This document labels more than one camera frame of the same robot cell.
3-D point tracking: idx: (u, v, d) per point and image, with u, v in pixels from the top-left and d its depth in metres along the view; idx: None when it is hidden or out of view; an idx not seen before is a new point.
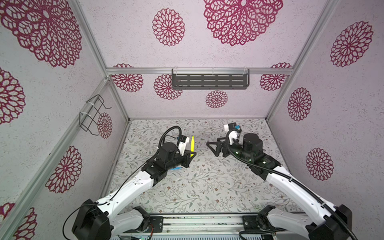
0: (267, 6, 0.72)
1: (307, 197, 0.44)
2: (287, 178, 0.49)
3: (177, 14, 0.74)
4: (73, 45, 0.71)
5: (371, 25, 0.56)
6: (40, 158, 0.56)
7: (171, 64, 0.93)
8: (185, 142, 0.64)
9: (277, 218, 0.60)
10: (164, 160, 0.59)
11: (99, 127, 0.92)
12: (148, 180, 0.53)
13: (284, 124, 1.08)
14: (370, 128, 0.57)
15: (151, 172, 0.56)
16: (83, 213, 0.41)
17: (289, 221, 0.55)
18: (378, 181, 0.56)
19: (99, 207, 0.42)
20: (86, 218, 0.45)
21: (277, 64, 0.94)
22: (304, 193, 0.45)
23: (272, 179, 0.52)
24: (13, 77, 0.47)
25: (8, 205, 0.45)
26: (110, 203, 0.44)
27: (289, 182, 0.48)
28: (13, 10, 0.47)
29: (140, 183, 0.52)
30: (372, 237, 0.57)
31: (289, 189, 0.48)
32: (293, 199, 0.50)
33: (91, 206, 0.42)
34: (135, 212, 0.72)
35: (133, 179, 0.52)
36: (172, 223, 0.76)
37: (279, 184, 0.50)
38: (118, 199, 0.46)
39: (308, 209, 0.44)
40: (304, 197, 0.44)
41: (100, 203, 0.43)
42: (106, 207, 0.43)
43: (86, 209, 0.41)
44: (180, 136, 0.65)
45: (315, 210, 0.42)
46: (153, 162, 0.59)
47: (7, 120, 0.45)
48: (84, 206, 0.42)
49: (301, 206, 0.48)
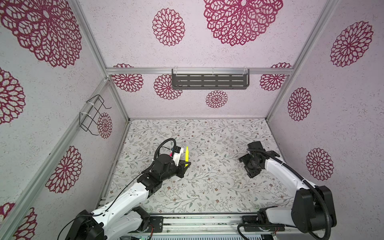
0: (267, 6, 0.72)
1: (291, 175, 0.50)
2: (279, 162, 0.57)
3: (177, 14, 0.74)
4: (73, 45, 0.71)
5: (371, 25, 0.56)
6: (40, 158, 0.56)
7: (171, 64, 0.93)
8: (180, 152, 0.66)
9: (273, 213, 0.62)
10: (160, 172, 0.61)
11: (99, 127, 0.92)
12: (144, 191, 0.55)
13: (284, 124, 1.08)
14: (370, 128, 0.57)
15: (146, 184, 0.58)
16: (77, 224, 0.41)
17: (281, 213, 0.56)
18: (378, 181, 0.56)
19: (94, 218, 0.43)
20: (80, 229, 0.45)
21: (277, 64, 0.94)
22: (289, 172, 0.51)
23: (269, 165, 0.59)
24: (13, 77, 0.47)
25: (8, 205, 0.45)
26: (106, 214, 0.44)
27: (280, 165, 0.55)
28: (13, 10, 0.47)
29: (136, 194, 0.53)
30: (372, 237, 0.56)
31: (279, 171, 0.55)
32: (282, 181, 0.53)
33: (86, 217, 0.42)
34: (134, 215, 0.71)
35: (129, 190, 0.54)
36: (173, 223, 0.76)
37: (273, 168, 0.58)
38: (114, 210, 0.46)
39: (292, 186, 0.49)
40: (288, 175, 0.51)
41: (95, 214, 0.44)
42: (101, 218, 0.43)
43: (81, 221, 0.41)
44: (175, 147, 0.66)
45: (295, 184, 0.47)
46: (148, 174, 0.65)
47: (7, 119, 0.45)
48: (79, 217, 0.42)
49: (288, 186, 0.51)
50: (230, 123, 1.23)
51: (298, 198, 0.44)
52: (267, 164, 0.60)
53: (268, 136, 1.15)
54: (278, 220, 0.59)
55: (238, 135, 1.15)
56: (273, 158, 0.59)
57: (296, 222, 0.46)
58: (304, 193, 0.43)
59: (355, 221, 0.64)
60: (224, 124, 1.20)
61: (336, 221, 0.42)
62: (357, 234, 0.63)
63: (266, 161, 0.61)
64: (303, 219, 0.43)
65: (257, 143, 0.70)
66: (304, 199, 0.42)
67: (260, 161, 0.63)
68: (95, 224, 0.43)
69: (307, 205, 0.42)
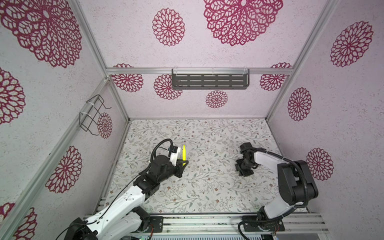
0: (267, 6, 0.72)
1: (273, 157, 0.58)
2: (263, 152, 0.65)
3: (177, 14, 0.74)
4: (73, 45, 0.71)
5: (371, 25, 0.56)
6: (40, 157, 0.56)
7: (171, 64, 0.93)
8: (177, 152, 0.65)
9: (270, 207, 0.63)
10: (157, 174, 0.60)
11: (99, 127, 0.92)
12: (140, 195, 0.54)
13: (284, 124, 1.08)
14: (370, 128, 0.57)
15: (143, 187, 0.56)
16: (72, 233, 0.41)
17: (277, 205, 0.58)
18: (378, 181, 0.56)
19: (88, 226, 0.42)
20: (76, 236, 0.44)
21: (277, 64, 0.94)
22: (272, 156, 0.59)
23: (256, 156, 0.68)
24: (13, 77, 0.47)
25: (8, 205, 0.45)
26: (100, 222, 0.44)
27: (265, 153, 0.64)
28: (13, 11, 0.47)
29: (132, 198, 0.52)
30: (372, 237, 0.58)
31: (263, 157, 0.63)
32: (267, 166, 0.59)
33: (80, 224, 0.42)
34: (133, 216, 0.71)
35: (125, 195, 0.52)
36: (172, 223, 0.76)
37: (258, 156, 0.66)
38: (108, 217, 0.45)
39: (273, 164, 0.57)
40: (271, 157, 0.59)
41: (89, 222, 0.43)
42: (95, 225, 0.43)
43: (76, 229, 0.41)
44: (171, 147, 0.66)
45: (277, 161, 0.54)
46: (145, 176, 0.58)
47: (7, 119, 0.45)
48: (73, 225, 0.41)
49: (271, 168, 0.59)
50: (230, 123, 1.23)
51: (279, 172, 0.51)
52: (255, 156, 0.68)
53: (268, 136, 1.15)
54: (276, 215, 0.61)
55: (239, 135, 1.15)
56: (261, 151, 0.67)
57: (283, 198, 0.50)
58: (283, 165, 0.49)
59: (355, 221, 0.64)
60: (224, 124, 1.20)
61: (317, 190, 0.47)
62: (357, 234, 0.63)
63: (254, 153, 0.69)
64: (287, 190, 0.48)
65: (247, 144, 0.79)
66: (284, 170, 0.48)
67: (250, 157, 0.72)
68: (90, 231, 0.42)
69: (288, 176, 0.48)
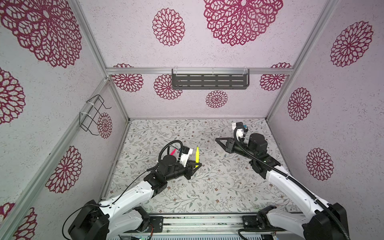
0: (267, 6, 0.72)
1: (299, 191, 0.47)
2: (284, 176, 0.51)
3: (177, 14, 0.74)
4: (73, 45, 0.71)
5: (371, 25, 0.56)
6: (40, 158, 0.56)
7: (171, 64, 0.93)
8: (188, 153, 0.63)
9: (277, 219, 0.60)
10: (164, 173, 0.61)
11: (99, 127, 0.92)
12: (149, 190, 0.56)
13: (284, 124, 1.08)
14: (370, 128, 0.57)
15: (152, 183, 0.59)
16: (84, 213, 0.43)
17: (286, 219, 0.55)
18: (378, 181, 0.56)
19: (100, 209, 0.44)
20: (85, 219, 0.46)
21: (277, 64, 0.94)
22: (297, 189, 0.47)
23: (271, 180, 0.55)
24: (13, 77, 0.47)
25: (8, 205, 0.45)
26: (112, 207, 0.46)
27: (286, 179, 0.51)
28: (13, 10, 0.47)
29: (142, 192, 0.54)
30: (372, 237, 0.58)
31: (285, 186, 0.50)
32: (290, 198, 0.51)
33: (92, 206, 0.44)
34: (134, 214, 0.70)
35: (136, 187, 0.55)
36: (173, 223, 0.76)
37: (276, 182, 0.54)
38: (120, 204, 0.47)
39: (300, 203, 0.46)
40: (296, 191, 0.47)
41: (102, 205, 0.45)
42: (108, 209, 0.45)
43: (88, 210, 0.43)
44: (182, 147, 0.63)
45: (306, 203, 0.44)
46: (154, 174, 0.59)
47: (7, 120, 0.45)
48: (86, 206, 0.43)
49: (297, 204, 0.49)
50: (230, 123, 1.23)
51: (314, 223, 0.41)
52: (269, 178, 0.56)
53: (268, 136, 1.12)
54: (280, 224, 0.59)
55: None
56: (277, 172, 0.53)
57: None
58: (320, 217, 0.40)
59: (354, 220, 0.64)
60: (224, 124, 1.20)
61: None
62: (357, 234, 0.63)
63: (267, 172, 0.56)
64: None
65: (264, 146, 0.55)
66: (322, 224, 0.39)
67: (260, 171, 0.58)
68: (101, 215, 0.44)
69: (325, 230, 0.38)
